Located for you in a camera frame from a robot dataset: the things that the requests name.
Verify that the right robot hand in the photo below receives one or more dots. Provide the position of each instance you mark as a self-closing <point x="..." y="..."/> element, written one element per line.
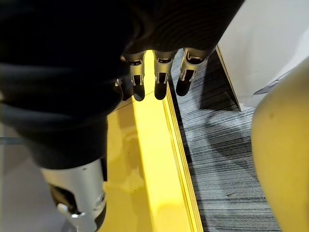
<point x="72" y="60"/>

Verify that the white panel with wood edge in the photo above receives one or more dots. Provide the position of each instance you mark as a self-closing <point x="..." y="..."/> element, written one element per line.
<point x="260" y="48"/>

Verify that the silver robot leg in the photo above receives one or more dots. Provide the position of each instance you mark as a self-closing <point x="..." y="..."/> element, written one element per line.
<point x="282" y="149"/>

